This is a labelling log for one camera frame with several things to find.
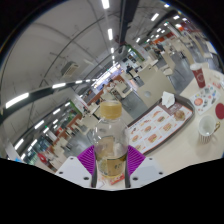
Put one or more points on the small red sauce packet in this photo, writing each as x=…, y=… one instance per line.
x=115, y=180

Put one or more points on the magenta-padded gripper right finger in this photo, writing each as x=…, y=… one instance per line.
x=136, y=160

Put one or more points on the person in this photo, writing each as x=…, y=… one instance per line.
x=130, y=70

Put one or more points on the group of ceiling lights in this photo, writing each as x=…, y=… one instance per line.
x=16, y=100

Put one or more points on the clear bottle with tan cap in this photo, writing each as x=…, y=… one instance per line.
x=110, y=140

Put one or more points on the printed paper tray liner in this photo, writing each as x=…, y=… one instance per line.
x=153, y=128

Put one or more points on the crumpled white napkin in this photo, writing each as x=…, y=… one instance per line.
x=168, y=99

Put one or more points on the ceiling air conditioner unit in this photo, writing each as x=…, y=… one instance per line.
x=70, y=69

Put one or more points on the red paper cup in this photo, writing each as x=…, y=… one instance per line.
x=199, y=76

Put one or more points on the colourful printed leaflet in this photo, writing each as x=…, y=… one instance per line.
x=203, y=100

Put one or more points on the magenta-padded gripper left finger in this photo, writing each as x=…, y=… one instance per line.
x=87, y=160

